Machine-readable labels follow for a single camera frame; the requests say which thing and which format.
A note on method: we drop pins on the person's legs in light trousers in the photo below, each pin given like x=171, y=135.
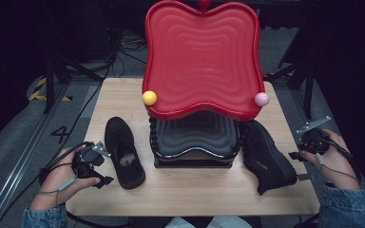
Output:
x=221, y=223

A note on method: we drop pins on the black metal stand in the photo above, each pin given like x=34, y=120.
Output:
x=309, y=91

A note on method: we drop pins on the person's left hand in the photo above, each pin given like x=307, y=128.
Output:
x=57, y=177

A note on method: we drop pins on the black chunky sneaker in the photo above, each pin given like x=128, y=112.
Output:
x=267, y=163

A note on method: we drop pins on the person's right hand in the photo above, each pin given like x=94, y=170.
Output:
x=339, y=167

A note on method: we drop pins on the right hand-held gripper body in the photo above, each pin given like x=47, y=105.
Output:
x=313, y=142

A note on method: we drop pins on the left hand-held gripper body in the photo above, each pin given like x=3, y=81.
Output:
x=87, y=160

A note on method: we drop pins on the grey metal floor rail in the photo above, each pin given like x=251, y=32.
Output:
x=19, y=164

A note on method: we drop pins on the red and black shoe rack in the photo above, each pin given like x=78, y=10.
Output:
x=202, y=63

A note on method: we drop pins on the black low sneaker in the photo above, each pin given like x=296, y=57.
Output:
x=130, y=172

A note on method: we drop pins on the black tripod stand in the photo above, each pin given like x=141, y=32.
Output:
x=50, y=82

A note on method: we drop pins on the black tape strip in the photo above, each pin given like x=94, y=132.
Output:
x=304, y=177

